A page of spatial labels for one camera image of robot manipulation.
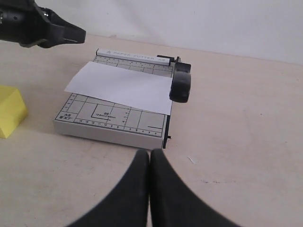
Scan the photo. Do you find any white paper sheet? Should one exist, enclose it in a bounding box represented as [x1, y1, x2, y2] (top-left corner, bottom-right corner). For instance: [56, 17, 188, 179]
[64, 61, 172, 115]

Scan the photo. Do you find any grey paper cutter base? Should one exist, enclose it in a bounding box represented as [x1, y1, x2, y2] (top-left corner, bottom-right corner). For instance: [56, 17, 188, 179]
[53, 48, 177, 150]

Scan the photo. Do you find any yellow cube block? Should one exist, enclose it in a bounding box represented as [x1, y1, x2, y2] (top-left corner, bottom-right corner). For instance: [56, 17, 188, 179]
[0, 85, 27, 139]

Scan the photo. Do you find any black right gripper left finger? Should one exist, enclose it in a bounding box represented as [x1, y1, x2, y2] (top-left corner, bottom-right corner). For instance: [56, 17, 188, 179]
[69, 149, 150, 227]

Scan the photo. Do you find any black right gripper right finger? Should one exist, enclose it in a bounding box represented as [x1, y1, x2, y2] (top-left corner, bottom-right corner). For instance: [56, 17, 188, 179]
[150, 149, 238, 227]

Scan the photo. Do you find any black cutter blade lever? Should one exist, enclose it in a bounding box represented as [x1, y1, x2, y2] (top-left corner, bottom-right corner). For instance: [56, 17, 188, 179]
[169, 56, 191, 103]

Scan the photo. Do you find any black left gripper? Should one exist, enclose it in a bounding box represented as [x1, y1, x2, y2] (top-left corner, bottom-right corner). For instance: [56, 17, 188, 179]
[0, 0, 85, 47]

